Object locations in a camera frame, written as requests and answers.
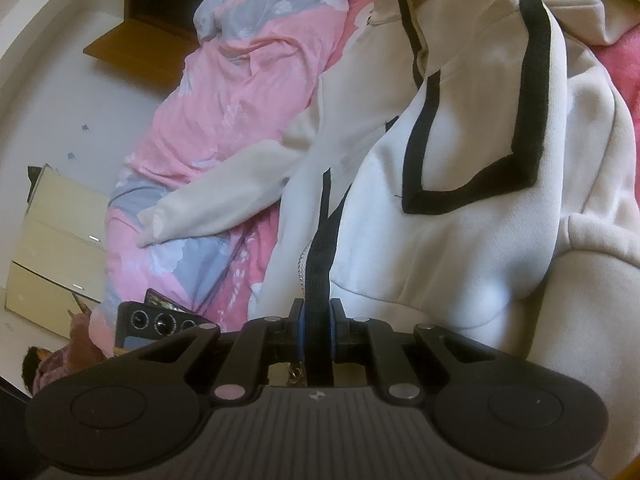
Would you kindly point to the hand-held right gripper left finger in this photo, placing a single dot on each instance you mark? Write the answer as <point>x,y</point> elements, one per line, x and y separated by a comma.
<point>298,330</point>

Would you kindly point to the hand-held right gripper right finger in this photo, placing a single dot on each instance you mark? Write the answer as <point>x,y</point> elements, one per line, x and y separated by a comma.
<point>335,330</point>

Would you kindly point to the beige jacket with black trim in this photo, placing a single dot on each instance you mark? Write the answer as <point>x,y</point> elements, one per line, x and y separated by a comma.
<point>475,240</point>

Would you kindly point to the black smartphone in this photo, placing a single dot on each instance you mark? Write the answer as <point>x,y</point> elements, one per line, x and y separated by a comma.
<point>150,322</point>

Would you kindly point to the pink grey floral duvet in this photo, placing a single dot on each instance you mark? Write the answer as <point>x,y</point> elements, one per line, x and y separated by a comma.
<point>235,95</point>

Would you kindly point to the beige cabinet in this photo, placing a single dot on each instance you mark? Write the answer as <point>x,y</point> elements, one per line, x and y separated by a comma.
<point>55,245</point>

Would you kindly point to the pink floral bed blanket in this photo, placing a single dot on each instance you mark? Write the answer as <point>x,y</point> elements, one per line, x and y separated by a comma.
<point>620,70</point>

